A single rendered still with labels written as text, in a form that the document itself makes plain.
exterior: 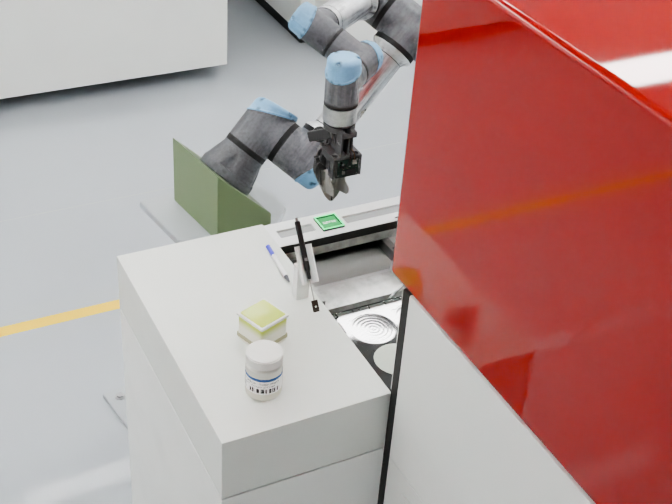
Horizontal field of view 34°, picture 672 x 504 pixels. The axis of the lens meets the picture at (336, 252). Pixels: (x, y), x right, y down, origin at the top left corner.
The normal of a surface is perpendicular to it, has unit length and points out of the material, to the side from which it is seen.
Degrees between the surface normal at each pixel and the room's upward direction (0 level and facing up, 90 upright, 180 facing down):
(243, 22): 0
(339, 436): 90
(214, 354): 0
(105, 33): 90
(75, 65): 90
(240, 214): 90
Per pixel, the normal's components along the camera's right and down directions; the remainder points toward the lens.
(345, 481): 0.44, 0.54
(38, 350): 0.06, -0.82
